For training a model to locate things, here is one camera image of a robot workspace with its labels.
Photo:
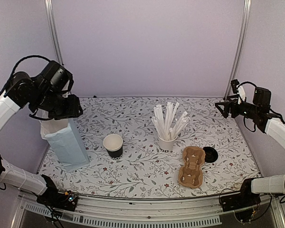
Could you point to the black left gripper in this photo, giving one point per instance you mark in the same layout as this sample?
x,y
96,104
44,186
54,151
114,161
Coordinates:
x,y
72,110

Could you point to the light blue paper bag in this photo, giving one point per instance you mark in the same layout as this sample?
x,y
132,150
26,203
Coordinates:
x,y
65,141

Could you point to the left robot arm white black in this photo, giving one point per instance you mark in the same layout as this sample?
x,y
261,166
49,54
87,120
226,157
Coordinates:
x,y
48,91

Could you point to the white paper cup holding straws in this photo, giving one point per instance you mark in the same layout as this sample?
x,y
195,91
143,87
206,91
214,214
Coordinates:
x,y
166,146

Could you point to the left aluminium frame post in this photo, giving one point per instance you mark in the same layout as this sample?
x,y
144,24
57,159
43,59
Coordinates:
x,y
53,30

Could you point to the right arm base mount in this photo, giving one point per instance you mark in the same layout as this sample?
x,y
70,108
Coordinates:
x,y
238,201

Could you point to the brown cardboard cup carrier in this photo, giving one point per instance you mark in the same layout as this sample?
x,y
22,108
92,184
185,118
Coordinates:
x,y
190,174

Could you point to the black paper coffee cup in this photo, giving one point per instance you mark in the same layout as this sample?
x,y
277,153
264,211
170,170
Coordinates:
x,y
113,144

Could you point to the bundle of white wrapped straws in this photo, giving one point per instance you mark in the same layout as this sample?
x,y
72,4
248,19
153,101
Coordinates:
x,y
168,127

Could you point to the front aluminium rail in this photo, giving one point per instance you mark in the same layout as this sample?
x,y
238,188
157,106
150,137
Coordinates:
x,y
108,212

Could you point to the right aluminium frame post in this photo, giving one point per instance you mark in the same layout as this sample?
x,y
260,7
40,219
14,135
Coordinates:
x,y
240,45

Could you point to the floral patterned table mat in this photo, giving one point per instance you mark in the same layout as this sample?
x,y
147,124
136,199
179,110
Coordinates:
x,y
144,171

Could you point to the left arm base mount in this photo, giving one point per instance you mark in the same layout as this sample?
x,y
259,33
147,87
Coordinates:
x,y
55,199

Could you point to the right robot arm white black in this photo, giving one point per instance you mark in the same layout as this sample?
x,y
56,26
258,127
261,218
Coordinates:
x,y
267,121

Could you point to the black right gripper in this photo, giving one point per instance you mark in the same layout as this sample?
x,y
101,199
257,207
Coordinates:
x,y
228,105

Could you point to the aluminium frame post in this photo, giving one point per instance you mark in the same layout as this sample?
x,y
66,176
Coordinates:
x,y
240,45
53,30

